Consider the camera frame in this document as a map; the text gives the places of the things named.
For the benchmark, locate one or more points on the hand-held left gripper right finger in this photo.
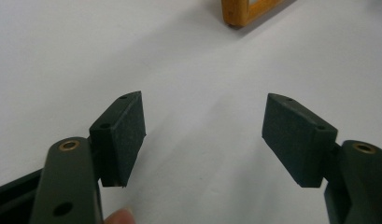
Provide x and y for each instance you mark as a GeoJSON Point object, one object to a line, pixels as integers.
{"type": "Point", "coordinates": [296, 140]}

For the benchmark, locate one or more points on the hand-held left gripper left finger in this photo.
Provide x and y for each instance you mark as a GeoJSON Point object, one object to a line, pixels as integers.
{"type": "Point", "coordinates": [123, 140]}

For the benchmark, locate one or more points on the orange wooden board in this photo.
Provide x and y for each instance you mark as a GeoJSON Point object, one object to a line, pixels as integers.
{"type": "Point", "coordinates": [238, 12]}

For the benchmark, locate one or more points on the white table mat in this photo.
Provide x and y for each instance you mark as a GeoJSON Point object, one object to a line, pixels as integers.
{"type": "Point", "coordinates": [195, 109]}

